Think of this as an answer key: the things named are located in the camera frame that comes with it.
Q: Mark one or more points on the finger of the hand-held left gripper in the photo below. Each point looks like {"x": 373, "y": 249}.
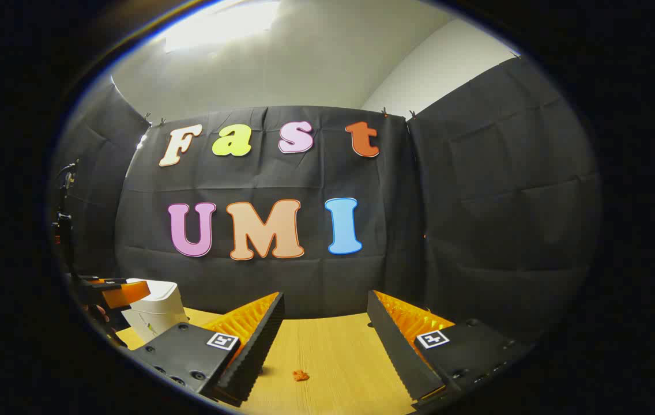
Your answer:
{"x": 125, "y": 294}

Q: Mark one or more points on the orange paper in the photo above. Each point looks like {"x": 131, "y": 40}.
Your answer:
{"x": 300, "y": 375}

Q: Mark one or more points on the wooden desktop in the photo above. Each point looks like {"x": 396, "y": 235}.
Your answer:
{"x": 333, "y": 357}

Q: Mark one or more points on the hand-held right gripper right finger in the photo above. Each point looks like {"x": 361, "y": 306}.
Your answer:
{"x": 399, "y": 357}

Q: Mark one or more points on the white desktop garbage bin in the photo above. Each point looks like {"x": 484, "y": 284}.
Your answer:
{"x": 160, "y": 311}

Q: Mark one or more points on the black backdrop cloth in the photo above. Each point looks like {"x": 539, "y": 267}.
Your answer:
{"x": 304, "y": 276}

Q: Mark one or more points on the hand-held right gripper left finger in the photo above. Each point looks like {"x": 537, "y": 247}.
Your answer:
{"x": 261, "y": 346}

